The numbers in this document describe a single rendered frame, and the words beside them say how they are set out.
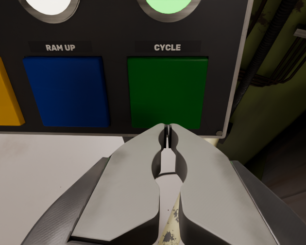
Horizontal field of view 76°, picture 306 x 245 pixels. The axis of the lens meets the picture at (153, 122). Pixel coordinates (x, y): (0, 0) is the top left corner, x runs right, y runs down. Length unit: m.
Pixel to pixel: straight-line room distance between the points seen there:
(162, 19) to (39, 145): 1.38
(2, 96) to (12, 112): 0.02
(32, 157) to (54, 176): 0.21
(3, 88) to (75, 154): 1.13
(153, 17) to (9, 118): 0.19
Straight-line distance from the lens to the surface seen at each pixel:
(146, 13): 0.19
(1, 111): 0.27
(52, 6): 0.21
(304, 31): 0.46
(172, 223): 0.53
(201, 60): 0.19
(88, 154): 1.33
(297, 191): 0.56
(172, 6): 0.19
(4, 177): 1.53
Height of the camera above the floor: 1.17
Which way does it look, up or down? 59 degrees down
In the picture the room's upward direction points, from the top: 4 degrees counter-clockwise
